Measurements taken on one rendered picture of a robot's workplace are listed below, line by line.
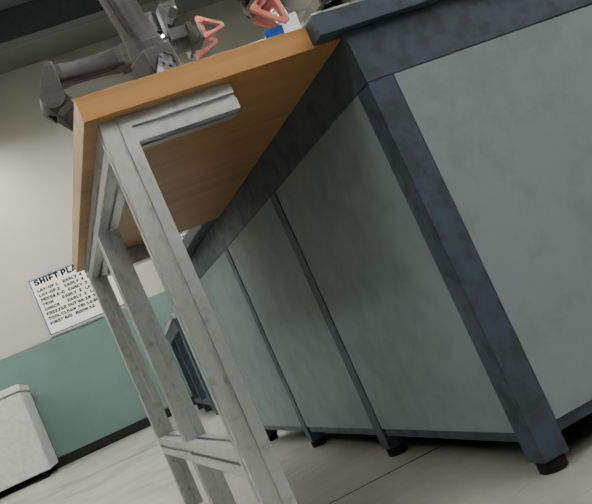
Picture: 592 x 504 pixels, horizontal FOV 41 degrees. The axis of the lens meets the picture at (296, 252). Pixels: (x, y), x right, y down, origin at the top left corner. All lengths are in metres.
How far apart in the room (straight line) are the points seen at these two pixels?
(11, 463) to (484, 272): 7.22
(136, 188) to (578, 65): 0.79
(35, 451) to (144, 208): 7.08
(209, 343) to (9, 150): 8.39
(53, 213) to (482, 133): 8.11
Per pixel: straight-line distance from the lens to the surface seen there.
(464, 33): 1.40
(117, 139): 1.21
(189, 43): 2.25
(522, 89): 1.42
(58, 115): 2.13
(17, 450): 8.22
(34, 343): 9.07
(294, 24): 1.70
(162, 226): 1.18
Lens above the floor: 0.37
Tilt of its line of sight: 5 degrees up
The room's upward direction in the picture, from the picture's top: 24 degrees counter-clockwise
